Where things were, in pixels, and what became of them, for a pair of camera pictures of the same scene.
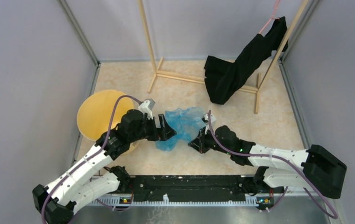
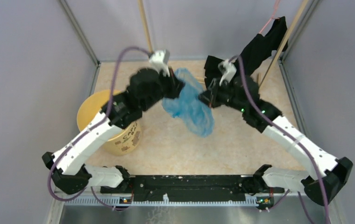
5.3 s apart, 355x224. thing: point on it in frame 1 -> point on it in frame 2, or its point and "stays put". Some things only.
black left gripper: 165,132 -> 175,86
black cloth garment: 223,79 stays put
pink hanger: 277,3 stays put
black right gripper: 199,144 -> 210,96
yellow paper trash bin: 94,114 stays put
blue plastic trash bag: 186,122 -> 186,107
